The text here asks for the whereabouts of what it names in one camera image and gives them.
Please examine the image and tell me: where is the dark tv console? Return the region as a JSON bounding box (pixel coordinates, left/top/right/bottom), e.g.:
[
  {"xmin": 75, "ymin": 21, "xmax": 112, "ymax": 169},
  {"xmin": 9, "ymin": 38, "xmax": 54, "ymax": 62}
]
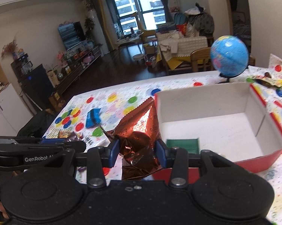
[{"xmin": 44, "ymin": 45, "xmax": 103, "ymax": 99}]

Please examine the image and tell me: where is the blue snack packet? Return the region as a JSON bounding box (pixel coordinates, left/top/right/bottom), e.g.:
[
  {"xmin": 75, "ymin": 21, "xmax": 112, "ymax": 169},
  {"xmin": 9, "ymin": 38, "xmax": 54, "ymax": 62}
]
[{"xmin": 85, "ymin": 108, "xmax": 101, "ymax": 128}]

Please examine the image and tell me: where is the red cardboard shoe box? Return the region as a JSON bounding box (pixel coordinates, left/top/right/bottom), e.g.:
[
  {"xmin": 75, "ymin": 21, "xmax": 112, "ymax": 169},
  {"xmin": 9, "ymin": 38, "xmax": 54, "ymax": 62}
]
[{"xmin": 154, "ymin": 82, "xmax": 282, "ymax": 173}]

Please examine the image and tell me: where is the small round stool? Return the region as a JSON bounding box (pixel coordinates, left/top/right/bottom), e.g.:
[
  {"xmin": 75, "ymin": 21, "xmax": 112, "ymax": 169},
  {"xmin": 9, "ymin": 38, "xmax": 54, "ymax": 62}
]
[{"xmin": 132, "ymin": 53, "xmax": 145, "ymax": 62}]

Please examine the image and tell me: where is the green snack packet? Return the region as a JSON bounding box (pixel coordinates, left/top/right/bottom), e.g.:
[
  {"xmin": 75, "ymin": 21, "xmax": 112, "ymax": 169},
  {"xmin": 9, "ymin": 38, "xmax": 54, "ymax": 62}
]
[{"xmin": 166, "ymin": 139, "xmax": 200, "ymax": 154}]

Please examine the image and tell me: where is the wooden dining chair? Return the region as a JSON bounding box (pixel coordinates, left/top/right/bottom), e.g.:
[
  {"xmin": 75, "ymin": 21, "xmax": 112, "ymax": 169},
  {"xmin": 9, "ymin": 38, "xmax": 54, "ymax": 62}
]
[{"xmin": 190, "ymin": 47, "xmax": 214, "ymax": 72}]

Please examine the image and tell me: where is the television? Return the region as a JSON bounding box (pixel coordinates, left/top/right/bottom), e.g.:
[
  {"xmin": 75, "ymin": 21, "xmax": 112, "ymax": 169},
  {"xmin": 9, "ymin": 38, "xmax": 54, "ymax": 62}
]
[{"xmin": 58, "ymin": 21, "xmax": 86, "ymax": 50}]

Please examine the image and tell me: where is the black jacket on chair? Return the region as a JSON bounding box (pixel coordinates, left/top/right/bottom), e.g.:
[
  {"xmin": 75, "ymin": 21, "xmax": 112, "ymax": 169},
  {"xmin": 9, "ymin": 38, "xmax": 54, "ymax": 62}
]
[{"xmin": 17, "ymin": 110, "xmax": 57, "ymax": 138}]

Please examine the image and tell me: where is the wrapper on tablecloth edge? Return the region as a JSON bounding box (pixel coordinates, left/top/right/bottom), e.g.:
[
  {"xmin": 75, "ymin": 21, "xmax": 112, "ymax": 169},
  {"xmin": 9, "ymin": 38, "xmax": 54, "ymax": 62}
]
[{"xmin": 251, "ymin": 72, "xmax": 282, "ymax": 89}]

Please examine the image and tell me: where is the copper foil snack bag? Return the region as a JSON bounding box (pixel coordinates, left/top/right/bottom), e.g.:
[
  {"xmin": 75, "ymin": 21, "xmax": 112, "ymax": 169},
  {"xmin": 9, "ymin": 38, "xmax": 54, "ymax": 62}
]
[{"xmin": 104, "ymin": 97, "xmax": 161, "ymax": 180}]

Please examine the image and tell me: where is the purple candy packet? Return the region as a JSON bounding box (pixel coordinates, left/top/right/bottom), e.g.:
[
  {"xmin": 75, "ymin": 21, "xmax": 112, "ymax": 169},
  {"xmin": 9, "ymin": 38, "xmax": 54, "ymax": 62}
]
[{"xmin": 63, "ymin": 132, "xmax": 82, "ymax": 143}]

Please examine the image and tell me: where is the white cabinet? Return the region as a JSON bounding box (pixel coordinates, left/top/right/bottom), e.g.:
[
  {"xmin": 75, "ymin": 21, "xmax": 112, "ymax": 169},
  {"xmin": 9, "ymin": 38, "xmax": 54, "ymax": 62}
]
[{"xmin": 0, "ymin": 84, "xmax": 33, "ymax": 136}]

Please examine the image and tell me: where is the balloon pattern tablecloth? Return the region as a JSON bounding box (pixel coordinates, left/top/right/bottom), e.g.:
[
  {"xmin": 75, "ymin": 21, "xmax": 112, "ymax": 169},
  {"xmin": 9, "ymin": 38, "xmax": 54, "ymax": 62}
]
[{"xmin": 44, "ymin": 55, "xmax": 282, "ymax": 224}]

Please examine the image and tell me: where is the orange red chip bag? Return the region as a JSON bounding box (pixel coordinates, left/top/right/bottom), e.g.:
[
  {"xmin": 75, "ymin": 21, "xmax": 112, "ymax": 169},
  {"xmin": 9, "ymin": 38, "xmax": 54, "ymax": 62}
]
[{"xmin": 58, "ymin": 130, "xmax": 72, "ymax": 139}]

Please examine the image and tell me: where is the sofa with cream cover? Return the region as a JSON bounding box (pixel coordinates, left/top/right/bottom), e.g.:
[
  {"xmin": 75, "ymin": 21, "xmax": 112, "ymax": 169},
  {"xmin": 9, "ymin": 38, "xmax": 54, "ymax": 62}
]
[{"xmin": 156, "ymin": 31, "xmax": 208, "ymax": 71}]

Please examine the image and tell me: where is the white spicy strip bag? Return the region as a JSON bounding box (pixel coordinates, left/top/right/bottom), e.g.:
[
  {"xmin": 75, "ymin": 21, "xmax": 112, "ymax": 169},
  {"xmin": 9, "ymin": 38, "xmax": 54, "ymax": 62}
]
[{"xmin": 82, "ymin": 135, "xmax": 110, "ymax": 152}]

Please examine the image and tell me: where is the left hand in glove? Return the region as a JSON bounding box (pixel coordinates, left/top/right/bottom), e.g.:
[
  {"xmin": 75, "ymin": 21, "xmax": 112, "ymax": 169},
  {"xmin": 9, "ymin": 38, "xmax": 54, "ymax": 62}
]
[{"xmin": 0, "ymin": 202, "xmax": 9, "ymax": 219}]

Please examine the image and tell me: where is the blue desk globe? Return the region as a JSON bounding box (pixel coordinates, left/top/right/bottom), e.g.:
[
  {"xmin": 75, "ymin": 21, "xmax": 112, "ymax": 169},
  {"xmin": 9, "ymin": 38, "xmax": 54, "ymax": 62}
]
[{"xmin": 210, "ymin": 35, "xmax": 249, "ymax": 83}]

